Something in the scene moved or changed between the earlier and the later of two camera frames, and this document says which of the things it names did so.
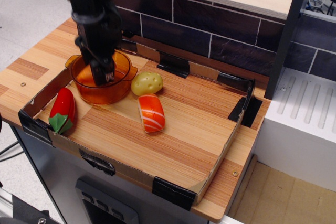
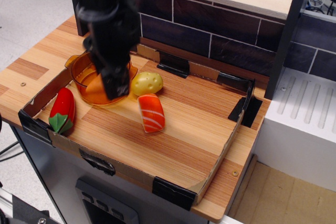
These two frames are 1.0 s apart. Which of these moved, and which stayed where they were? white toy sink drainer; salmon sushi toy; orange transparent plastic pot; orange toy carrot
Moved: orange toy carrot
Stayed: white toy sink drainer; orange transparent plastic pot; salmon sushi toy
